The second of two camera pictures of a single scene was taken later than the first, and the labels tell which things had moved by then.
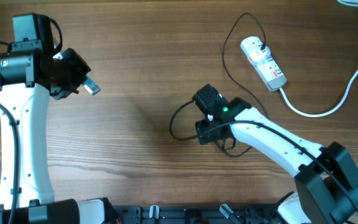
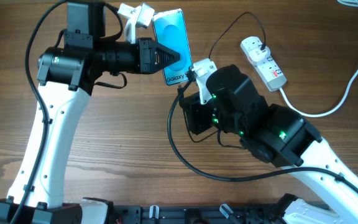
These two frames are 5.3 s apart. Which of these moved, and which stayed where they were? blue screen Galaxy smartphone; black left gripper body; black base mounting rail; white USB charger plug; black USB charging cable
Moved: black USB charging cable; black left gripper body; blue screen Galaxy smartphone
Stayed: white USB charger plug; black base mounting rail
